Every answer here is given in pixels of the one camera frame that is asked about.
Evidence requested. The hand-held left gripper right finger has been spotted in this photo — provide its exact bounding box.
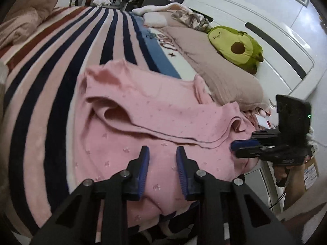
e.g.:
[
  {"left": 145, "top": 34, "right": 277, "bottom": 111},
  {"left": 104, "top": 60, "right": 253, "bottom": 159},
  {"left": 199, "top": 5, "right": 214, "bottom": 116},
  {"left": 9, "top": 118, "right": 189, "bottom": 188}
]
[{"left": 176, "top": 146, "right": 299, "bottom": 245}]

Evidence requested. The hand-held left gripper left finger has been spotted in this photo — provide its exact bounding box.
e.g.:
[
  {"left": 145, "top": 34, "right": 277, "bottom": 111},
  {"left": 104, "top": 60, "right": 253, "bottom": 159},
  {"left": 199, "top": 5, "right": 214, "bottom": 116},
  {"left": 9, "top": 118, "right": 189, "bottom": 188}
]
[{"left": 31, "top": 145, "right": 150, "bottom": 245}]

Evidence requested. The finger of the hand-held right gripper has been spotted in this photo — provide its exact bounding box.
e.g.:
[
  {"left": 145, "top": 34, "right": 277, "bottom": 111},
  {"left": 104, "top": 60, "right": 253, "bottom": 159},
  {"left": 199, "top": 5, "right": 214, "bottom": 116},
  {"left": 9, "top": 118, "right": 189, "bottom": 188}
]
[
  {"left": 231, "top": 139, "right": 261, "bottom": 151},
  {"left": 234, "top": 148, "right": 263, "bottom": 159}
]

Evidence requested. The pink dotted shirt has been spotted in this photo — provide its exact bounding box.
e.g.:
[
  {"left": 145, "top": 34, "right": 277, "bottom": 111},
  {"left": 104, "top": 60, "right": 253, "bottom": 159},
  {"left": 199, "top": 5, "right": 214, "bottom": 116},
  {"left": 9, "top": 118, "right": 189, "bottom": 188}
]
[{"left": 69, "top": 59, "right": 257, "bottom": 229}]

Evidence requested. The person's right forearm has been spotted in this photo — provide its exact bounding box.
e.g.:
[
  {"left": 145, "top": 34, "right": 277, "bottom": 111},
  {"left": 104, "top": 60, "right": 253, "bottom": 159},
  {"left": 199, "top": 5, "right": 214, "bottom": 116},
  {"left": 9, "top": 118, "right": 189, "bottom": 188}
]
[{"left": 282, "top": 165, "right": 311, "bottom": 211}]

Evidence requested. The person's right hand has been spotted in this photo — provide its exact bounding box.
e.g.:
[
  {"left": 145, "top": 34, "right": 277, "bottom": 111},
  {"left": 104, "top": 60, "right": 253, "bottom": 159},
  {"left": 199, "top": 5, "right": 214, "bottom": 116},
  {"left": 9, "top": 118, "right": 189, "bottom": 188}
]
[{"left": 273, "top": 165, "right": 289, "bottom": 183}]

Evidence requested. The cardboard box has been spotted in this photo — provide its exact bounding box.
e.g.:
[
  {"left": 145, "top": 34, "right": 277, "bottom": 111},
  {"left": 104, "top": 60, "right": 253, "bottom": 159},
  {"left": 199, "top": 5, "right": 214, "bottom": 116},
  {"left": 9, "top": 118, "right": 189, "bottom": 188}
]
[{"left": 304, "top": 156, "right": 320, "bottom": 190}]

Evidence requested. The beige ribbed pillow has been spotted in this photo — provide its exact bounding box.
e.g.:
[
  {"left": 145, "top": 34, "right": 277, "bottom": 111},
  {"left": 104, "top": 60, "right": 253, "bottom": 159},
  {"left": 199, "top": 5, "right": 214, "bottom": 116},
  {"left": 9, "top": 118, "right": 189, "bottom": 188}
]
[{"left": 163, "top": 26, "right": 266, "bottom": 108}]

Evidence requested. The green avocado plush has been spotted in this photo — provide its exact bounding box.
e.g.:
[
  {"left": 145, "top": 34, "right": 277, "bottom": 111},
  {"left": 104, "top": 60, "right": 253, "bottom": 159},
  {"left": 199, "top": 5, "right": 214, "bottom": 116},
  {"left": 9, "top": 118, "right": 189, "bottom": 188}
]
[{"left": 207, "top": 26, "right": 264, "bottom": 75}]

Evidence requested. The white headboard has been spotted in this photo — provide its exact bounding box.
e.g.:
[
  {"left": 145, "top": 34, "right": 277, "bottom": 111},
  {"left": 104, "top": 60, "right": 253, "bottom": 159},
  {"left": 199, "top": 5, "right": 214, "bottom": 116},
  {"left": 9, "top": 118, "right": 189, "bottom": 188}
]
[{"left": 181, "top": 0, "right": 317, "bottom": 97}]

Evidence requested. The blue printed bedsheet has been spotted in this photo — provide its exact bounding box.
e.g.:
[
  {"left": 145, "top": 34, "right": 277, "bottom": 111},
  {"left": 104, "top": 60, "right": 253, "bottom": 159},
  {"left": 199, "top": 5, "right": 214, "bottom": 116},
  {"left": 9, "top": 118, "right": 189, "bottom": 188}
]
[{"left": 130, "top": 14, "right": 200, "bottom": 81}]

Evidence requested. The striped blanket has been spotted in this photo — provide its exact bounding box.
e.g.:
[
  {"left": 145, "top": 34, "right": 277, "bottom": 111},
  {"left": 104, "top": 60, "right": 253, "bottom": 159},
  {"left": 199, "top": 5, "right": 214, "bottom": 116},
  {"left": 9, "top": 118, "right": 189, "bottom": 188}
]
[{"left": 0, "top": 5, "right": 184, "bottom": 235}]

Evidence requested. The grey patterned cloth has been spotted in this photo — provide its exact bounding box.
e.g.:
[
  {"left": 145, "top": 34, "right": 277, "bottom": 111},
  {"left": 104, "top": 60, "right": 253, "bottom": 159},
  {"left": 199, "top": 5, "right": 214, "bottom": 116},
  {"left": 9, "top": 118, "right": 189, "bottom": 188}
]
[{"left": 171, "top": 10, "right": 212, "bottom": 31}]

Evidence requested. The white fluffy blanket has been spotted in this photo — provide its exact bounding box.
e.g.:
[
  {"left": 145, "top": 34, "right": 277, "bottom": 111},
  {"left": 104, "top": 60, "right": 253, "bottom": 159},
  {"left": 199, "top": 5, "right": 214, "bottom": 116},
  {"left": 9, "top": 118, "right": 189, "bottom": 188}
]
[{"left": 131, "top": 2, "right": 184, "bottom": 27}]

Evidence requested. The beige grey duvet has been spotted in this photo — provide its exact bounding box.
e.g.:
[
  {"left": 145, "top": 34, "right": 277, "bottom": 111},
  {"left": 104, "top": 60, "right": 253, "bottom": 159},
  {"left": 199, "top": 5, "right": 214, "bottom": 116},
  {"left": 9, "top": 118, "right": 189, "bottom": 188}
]
[{"left": 0, "top": 0, "right": 60, "bottom": 49}]

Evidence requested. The black cable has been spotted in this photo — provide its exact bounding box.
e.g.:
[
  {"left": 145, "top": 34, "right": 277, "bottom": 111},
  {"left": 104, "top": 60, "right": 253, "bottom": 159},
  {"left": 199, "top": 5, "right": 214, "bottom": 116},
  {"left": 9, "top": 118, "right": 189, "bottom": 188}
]
[{"left": 269, "top": 189, "right": 287, "bottom": 208}]

